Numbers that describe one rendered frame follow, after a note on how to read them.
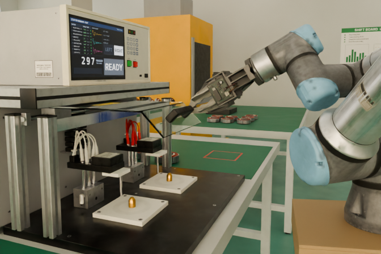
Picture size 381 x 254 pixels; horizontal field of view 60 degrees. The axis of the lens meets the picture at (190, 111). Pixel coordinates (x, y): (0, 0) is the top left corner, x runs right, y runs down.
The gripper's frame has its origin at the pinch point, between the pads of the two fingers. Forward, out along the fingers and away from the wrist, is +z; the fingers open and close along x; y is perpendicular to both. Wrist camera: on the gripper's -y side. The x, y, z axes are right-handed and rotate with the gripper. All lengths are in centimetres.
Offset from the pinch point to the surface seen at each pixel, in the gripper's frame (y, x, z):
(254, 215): -176, 84, 66
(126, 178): -13.1, 8.4, 39.9
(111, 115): 2.5, -10.0, 22.8
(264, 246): -106, 82, 43
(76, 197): 11.1, 6.2, 39.8
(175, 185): -13.4, 17.8, 23.7
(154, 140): -15.3, 1.5, 24.1
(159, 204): 3.1, 19.0, 21.5
